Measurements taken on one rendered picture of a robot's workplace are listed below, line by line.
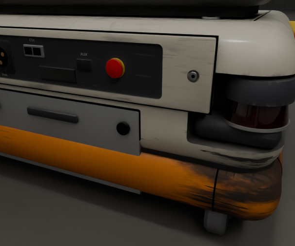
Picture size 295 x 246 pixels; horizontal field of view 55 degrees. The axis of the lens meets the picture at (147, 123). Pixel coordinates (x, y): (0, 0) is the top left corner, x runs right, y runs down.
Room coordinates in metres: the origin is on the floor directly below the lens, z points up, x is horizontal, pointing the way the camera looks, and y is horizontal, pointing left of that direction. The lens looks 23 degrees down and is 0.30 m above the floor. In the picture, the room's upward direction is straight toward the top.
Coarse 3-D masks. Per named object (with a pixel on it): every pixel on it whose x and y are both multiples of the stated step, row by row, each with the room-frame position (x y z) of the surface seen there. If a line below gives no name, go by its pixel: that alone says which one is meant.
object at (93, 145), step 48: (240, 48) 0.29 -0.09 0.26; (288, 48) 0.29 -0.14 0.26; (0, 96) 0.43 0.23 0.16; (48, 96) 0.39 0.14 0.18; (240, 96) 0.28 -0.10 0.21; (288, 96) 0.27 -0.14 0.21; (0, 144) 0.43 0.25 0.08; (48, 144) 0.38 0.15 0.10; (96, 144) 0.36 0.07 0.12; (144, 144) 0.33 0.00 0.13; (192, 144) 0.30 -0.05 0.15; (240, 144) 0.30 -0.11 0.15; (144, 192) 0.35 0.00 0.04; (192, 192) 0.29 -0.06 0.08; (240, 192) 0.27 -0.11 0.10
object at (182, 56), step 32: (0, 32) 0.41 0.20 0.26; (32, 32) 0.38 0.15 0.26; (64, 32) 0.36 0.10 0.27; (96, 32) 0.35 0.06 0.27; (128, 32) 0.33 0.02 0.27; (0, 64) 0.41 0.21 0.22; (32, 64) 0.39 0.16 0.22; (64, 64) 0.37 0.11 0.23; (96, 64) 0.35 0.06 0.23; (128, 64) 0.33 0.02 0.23; (160, 64) 0.31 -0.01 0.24; (192, 64) 0.30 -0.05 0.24; (96, 96) 0.35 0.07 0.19; (128, 96) 0.33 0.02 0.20; (160, 96) 0.31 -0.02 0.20; (192, 96) 0.30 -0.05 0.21
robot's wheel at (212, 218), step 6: (210, 210) 0.29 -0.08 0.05; (204, 216) 0.30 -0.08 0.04; (210, 216) 0.29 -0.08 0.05; (216, 216) 0.29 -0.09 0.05; (222, 216) 0.29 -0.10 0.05; (228, 216) 0.31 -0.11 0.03; (204, 222) 0.29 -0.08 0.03; (210, 222) 0.29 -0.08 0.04; (216, 222) 0.29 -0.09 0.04; (222, 222) 0.28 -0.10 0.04; (210, 228) 0.29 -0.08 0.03; (216, 228) 0.29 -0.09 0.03; (222, 228) 0.28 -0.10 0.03; (222, 234) 0.29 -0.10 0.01
